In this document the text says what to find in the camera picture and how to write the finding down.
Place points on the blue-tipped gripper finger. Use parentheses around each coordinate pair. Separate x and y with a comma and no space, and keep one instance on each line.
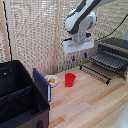
(73,58)
(85,55)

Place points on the blue box flap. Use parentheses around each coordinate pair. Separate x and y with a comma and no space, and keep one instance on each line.
(41,85)

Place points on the white bowl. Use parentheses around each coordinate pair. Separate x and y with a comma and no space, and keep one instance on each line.
(51,80)

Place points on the red plastic cup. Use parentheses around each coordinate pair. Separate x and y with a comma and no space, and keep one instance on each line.
(70,80)

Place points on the yellow food pieces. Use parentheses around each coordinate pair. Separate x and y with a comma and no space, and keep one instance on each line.
(51,80)

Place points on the black toaster oven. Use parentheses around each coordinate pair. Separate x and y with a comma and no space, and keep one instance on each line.
(116,43)

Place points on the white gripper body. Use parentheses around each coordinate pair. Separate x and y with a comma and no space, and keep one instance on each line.
(78,45)

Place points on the black fabric storage box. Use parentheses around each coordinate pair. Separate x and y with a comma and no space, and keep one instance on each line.
(16,100)

